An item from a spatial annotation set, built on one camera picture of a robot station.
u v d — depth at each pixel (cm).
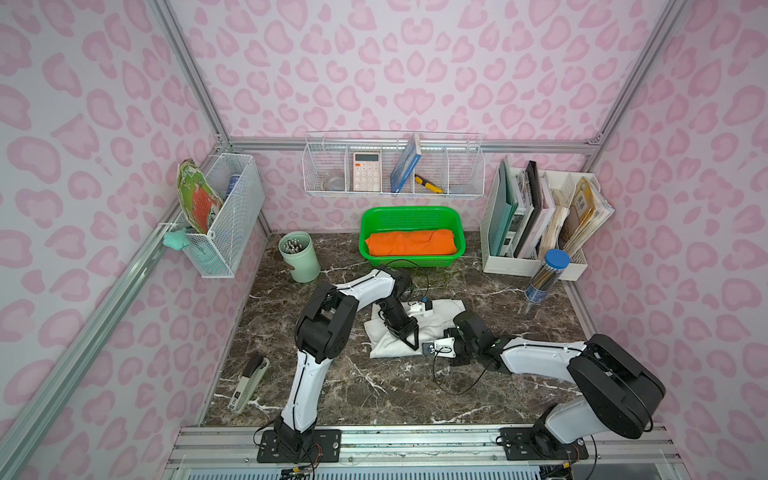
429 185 98
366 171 95
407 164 88
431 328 91
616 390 44
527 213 90
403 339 82
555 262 86
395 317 82
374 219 117
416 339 86
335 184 93
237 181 88
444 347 77
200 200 75
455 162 101
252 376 82
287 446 64
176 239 62
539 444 65
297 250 93
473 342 69
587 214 92
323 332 56
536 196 89
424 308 86
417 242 107
